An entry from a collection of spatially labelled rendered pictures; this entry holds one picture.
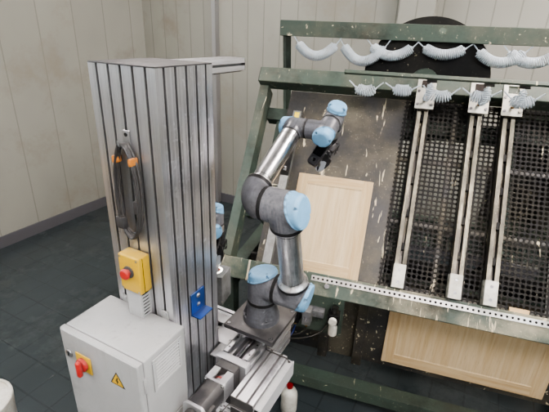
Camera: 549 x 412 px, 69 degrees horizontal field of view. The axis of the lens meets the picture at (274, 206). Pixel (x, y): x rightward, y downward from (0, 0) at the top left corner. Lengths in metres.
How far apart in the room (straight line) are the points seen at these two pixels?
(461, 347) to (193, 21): 4.34
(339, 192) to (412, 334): 0.96
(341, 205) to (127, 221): 1.36
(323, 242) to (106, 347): 1.35
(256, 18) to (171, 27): 1.21
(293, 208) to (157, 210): 0.41
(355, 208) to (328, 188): 0.20
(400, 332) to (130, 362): 1.75
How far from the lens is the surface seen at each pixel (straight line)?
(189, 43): 5.35
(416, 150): 2.39
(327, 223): 2.33
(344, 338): 2.75
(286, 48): 3.07
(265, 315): 1.65
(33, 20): 4.89
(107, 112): 1.27
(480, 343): 2.69
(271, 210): 1.24
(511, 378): 2.86
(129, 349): 1.35
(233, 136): 5.11
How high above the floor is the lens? 2.12
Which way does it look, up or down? 23 degrees down
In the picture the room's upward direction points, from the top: 2 degrees clockwise
